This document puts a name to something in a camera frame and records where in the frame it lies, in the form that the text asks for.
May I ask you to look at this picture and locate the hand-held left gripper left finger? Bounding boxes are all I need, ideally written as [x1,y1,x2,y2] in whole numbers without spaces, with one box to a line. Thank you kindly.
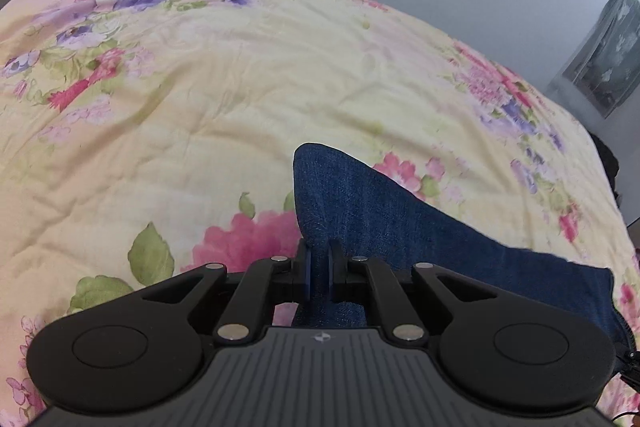
[142,239,313,346]

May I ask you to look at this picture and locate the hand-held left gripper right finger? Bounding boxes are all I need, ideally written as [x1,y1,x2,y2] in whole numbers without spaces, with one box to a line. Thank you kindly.
[327,239,497,345]

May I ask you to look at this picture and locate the blue denim pants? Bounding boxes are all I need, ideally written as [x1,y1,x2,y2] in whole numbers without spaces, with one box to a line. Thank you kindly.
[292,142,632,350]

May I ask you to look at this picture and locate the floral yellow quilt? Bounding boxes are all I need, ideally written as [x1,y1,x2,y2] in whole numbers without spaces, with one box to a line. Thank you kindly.
[0,0,640,427]

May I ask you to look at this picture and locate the dark clothes pile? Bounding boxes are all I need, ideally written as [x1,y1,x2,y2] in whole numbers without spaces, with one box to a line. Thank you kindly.
[589,133,640,230]

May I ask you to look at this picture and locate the green patterned curtain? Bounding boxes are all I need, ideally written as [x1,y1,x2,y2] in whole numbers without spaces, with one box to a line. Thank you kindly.
[546,0,640,120]

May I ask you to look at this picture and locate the black cable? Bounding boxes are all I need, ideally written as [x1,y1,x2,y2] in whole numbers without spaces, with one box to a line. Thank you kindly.
[611,317,640,424]

